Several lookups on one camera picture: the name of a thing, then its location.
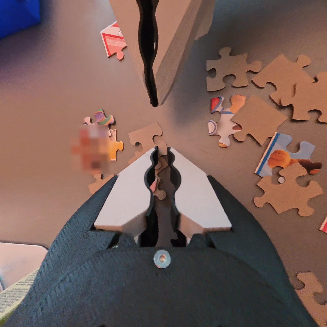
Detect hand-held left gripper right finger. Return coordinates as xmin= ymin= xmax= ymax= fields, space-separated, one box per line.
xmin=167 ymin=147 xmax=232 ymax=247

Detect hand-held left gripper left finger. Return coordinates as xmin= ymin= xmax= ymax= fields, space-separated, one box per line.
xmin=94 ymin=147 xmax=160 ymax=247

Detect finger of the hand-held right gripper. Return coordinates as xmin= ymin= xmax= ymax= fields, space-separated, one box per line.
xmin=109 ymin=0 xmax=154 ymax=106
xmin=151 ymin=0 xmax=215 ymax=107

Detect red pink striped puzzle piece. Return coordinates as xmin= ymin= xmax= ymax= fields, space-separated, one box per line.
xmin=100 ymin=21 xmax=127 ymax=61

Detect plain brown puzzle piece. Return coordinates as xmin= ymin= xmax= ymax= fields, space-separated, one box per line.
xmin=153 ymin=155 xmax=169 ymax=201
xmin=88 ymin=174 xmax=115 ymax=194
xmin=206 ymin=47 xmax=262 ymax=92
xmin=231 ymin=95 xmax=288 ymax=146
xmin=280 ymin=72 xmax=327 ymax=123
xmin=295 ymin=272 xmax=327 ymax=307
xmin=254 ymin=162 xmax=323 ymax=217
xmin=252 ymin=54 xmax=315 ymax=105
xmin=128 ymin=123 xmax=168 ymax=164

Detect colourful cardboard puzzle box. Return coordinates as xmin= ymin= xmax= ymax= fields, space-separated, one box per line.
xmin=0 ymin=268 xmax=39 ymax=320

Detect white orange blue puzzle piece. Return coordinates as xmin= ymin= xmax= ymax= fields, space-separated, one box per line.
xmin=208 ymin=95 xmax=247 ymax=148

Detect blue orange dog puzzle piece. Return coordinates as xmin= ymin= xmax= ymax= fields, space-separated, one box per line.
xmin=254 ymin=132 xmax=322 ymax=177

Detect blue plastic bin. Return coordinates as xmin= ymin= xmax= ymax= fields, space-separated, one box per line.
xmin=0 ymin=0 xmax=41 ymax=39

